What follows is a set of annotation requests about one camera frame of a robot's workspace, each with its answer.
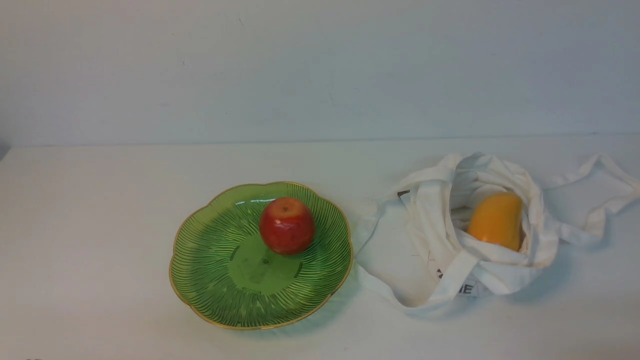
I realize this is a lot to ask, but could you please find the white cloth tote bag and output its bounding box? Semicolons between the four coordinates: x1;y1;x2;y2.
352;152;639;315

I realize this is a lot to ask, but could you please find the red apple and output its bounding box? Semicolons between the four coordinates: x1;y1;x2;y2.
259;197;316;256

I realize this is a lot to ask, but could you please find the green glass scalloped plate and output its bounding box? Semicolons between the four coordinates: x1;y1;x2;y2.
168;181;354;331

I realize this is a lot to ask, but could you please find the orange mango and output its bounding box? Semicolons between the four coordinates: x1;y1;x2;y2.
467;193;524;252

